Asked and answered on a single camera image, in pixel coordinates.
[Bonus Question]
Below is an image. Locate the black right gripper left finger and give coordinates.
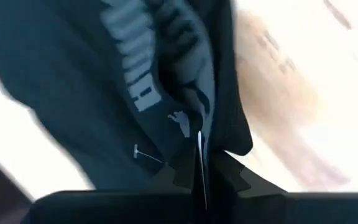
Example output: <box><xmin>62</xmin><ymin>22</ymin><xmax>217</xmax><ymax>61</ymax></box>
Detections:
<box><xmin>165</xmin><ymin>146</ymin><xmax>207</xmax><ymax>224</ymax></box>

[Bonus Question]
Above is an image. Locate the grey Puma underwear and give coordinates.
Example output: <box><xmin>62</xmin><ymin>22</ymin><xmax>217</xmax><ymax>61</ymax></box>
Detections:
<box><xmin>0</xmin><ymin>0</ymin><xmax>254</xmax><ymax>190</ymax></box>

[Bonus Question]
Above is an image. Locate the white plastic tag fastener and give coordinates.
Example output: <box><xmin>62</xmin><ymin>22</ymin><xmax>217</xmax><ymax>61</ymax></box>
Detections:
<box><xmin>133</xmin><ymin>144</ymin><xmax>165</xmax><ymax>165</ymax></box>

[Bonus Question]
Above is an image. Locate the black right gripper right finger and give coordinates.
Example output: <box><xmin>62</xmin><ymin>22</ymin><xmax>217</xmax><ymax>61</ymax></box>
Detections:
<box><xmin>206</xmin><ymin>150</ymin><xmax>287</xmax><ymax>224</ymax></box>

